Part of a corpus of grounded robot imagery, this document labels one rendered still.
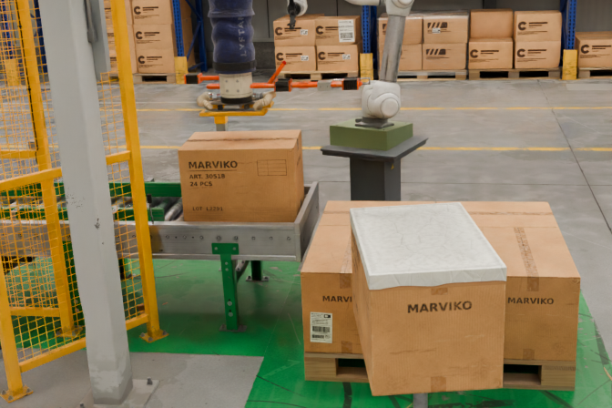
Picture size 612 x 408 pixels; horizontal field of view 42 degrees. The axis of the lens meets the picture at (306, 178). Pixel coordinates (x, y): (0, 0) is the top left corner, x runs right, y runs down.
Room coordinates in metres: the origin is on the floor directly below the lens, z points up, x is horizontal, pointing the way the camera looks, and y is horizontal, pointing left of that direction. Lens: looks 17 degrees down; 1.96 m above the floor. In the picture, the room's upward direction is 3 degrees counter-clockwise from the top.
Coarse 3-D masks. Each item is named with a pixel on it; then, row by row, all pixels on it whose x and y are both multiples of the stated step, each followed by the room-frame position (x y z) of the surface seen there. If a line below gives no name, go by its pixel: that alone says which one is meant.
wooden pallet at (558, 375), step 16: (304, 352) 3.28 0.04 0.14; (320, 352) 3.27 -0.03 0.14; (320, 368) 3.27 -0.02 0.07; (336, 368) 3.28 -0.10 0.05; (352, 368) 3.33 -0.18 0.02; (544, 368) 3.11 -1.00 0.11; (560, 368) 3.09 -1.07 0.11; (512, 384) 3.13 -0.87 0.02; (528, 384) 3.12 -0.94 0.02; (544, 384) 3.10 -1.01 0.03; (560, 384) 3.09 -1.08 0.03
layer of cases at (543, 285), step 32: (320, 224) 3.88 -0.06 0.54; (480, 224) 3.77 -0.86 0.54; (512, 224) 3.75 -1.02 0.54; (544, 224) 3.73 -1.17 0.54; (320, 256) 3.45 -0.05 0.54; (512, 256) 3.34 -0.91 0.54; (544, 256) 3.33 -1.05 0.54; (320, 288) 3.26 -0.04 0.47; (512, 288) 3.13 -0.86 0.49; (544, 288) 3.11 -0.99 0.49; (576, 288) 3.09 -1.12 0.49; (320, 320) 3.27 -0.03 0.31; (352, 320) 3.24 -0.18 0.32; (512, 320) 3.13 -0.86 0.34; (544, 320) 3.11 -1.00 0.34; (576, 320) 3.09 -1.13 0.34; (352, 352) 3.24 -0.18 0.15; (512, 352) 3.13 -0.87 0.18; (544, 352) 3.11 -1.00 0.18
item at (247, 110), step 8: (248, 104) 4.04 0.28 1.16; (200, 112) 4.03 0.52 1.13; (208, 112) 4.03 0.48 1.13; (216, 112) 4.02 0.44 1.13; (224, 112) 4.01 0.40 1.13; (232, 112) 4.00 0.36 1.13; (240, 112) 4.00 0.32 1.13; (248, 112) 3.99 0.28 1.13; (256, 112) 3.98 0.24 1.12; (264, 112) 3.98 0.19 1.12
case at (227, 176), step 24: (192, 144) 4.09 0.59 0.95; (216, 144) 4.06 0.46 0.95; (240, 144) 4.04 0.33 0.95; (264, 144) 4.01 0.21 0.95; (288, 144) 3.99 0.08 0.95; (192, 168) 3.97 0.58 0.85; (216, 168) 3.95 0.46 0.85; (240, 168) 3.94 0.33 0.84; (264, 168) 3.93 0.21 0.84; (288, 168) 3.92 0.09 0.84; (192, 192) 3.97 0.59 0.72; (216, 192) 3.96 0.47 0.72; (240, 192) 3.94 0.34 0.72; (264, 192) 3.93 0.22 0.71; (288, 192) 3.92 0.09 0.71; (192, 216) 3.97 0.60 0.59; (216, 216) 3.96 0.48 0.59; (240, 216) 3.94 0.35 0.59; (264, 216) 3.93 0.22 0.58; (288, 216) 3.92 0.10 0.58
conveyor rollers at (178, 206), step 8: (0, 200) 4.61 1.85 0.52; (16, 200) 4.51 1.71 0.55; (24, 200) 4.54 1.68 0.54; (32, 200) 4.50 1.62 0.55; (40, 200) 4.55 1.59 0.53; (56, 200) 4.56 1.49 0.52; (64, 200) 4.48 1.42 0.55; (112, 200) 4.48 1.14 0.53; (120, 200) 4.42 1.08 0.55; (152, 200) 4.40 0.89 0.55; (168, 200) 4.40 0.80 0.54; (176, 208) 4.25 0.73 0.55; (168, 216) 4.12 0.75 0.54
